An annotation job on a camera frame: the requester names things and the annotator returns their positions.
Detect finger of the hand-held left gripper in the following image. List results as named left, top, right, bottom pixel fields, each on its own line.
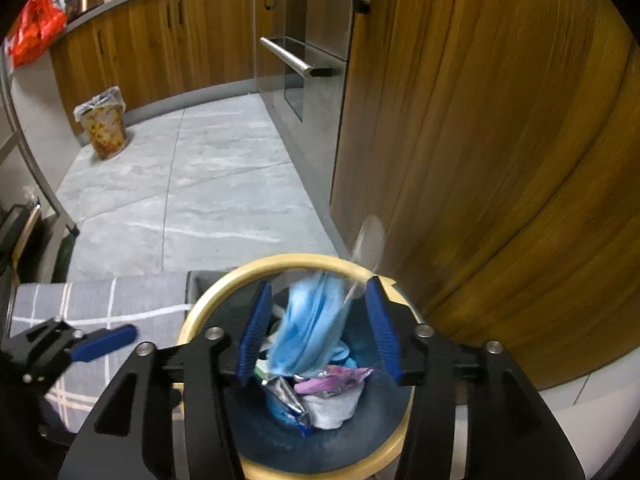
left=10, top=317, right=138, bottom=387

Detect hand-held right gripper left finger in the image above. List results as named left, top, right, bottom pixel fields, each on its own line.
left=60, top=281, right=273, bottom=480

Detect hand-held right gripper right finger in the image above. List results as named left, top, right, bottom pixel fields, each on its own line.
left=365, top=276, right=581, bottom=480

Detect blue face mask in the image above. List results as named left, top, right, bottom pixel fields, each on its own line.
left=270, top=215, right=387, bottom=378

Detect blue silver snack packet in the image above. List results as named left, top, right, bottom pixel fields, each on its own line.
left=260, top=375, right=313, bottom=437

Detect purple snack wrapper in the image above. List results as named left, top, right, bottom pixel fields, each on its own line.
left=294, top=365, right=375, bottom=396

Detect white tissue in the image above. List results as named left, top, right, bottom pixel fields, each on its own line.
left=302, top=387, right=363, bottom=431

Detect teal bin with yellow rim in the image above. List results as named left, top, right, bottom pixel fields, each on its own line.
left=177, top=253, right=426, bottom=480

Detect grey checked mat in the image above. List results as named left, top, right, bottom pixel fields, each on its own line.
left=10, top=270, right=201, bottom=433

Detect tall wooden cabinet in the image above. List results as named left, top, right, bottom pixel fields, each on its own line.
left=330, top=0, right=640, bottom=391

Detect flower patterned waste bin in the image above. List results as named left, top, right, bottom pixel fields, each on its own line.
left=74, top=86, right=130, bottom=161

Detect clear plastic bin liner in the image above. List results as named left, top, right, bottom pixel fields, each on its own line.
left=74, top=86, right=125, bottom=123

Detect wooden base cabinets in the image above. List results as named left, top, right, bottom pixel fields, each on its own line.
left=50, top=0, right=261, bottom=136

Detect stainless steel oven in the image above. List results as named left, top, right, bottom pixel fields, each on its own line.
left=254, top=0, right=362, bottom=161

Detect red plastic bag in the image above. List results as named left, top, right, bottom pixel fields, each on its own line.
left=10, top=0, right=68, bottom=68

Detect long steel oven handle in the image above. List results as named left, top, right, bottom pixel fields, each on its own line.
left=260, top=36, right=333, bottom=78

